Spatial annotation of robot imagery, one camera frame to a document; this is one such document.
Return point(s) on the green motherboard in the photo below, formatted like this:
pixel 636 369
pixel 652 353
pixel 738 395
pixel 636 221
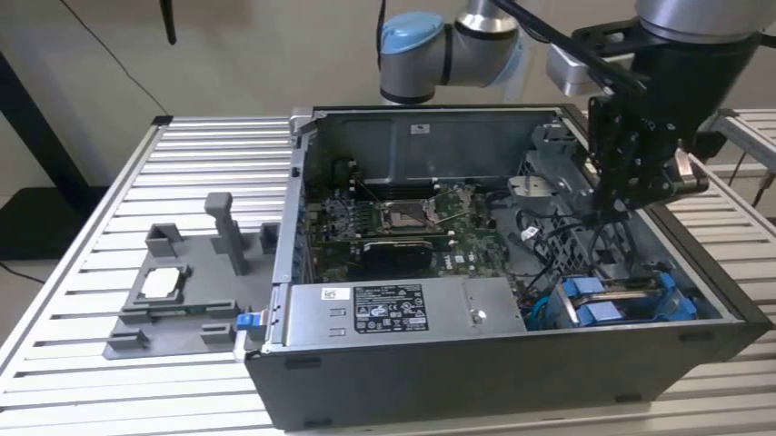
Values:
pixel 479 236

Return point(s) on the gray parts rack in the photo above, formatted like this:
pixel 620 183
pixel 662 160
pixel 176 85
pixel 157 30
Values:
pixel 201 290

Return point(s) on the silver power supply unit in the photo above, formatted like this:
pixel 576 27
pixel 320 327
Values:
pixel 437 313

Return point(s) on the green RAM stick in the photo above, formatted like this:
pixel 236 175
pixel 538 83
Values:
pixel 194 311

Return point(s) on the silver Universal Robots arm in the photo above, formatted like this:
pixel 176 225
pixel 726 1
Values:
pixel 419 63

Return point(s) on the CPU socket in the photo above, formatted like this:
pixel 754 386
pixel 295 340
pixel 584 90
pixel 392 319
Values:
pixel 404 218

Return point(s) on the black furniture stand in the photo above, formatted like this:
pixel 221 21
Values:
pixel 37 150

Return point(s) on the silver box wrist camera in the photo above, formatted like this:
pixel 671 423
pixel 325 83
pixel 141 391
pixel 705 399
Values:
pixel 567 72

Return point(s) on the black open PC case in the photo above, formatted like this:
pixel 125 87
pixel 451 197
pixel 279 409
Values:
pixel 425 386

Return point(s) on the gray metal drive cage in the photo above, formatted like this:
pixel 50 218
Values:
pixel 546 168

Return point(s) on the silver CPU plate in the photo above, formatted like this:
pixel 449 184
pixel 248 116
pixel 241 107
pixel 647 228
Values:
pixel 161 284

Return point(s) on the black graphics card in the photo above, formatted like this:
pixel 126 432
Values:
pixel 397 259

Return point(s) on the blue case latch tab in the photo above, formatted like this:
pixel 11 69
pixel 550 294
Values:
pixel 245 321

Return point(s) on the small beige wrist camera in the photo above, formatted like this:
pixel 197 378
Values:
pixel 689 175

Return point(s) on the gray metal disk bay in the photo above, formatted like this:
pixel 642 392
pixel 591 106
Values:
pixel 566 310

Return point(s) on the thin metal locking lever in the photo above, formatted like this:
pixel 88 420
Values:
pixel 369 191

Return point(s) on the aluminium slatted stand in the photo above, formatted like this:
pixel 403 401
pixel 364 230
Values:
pixel 749 127

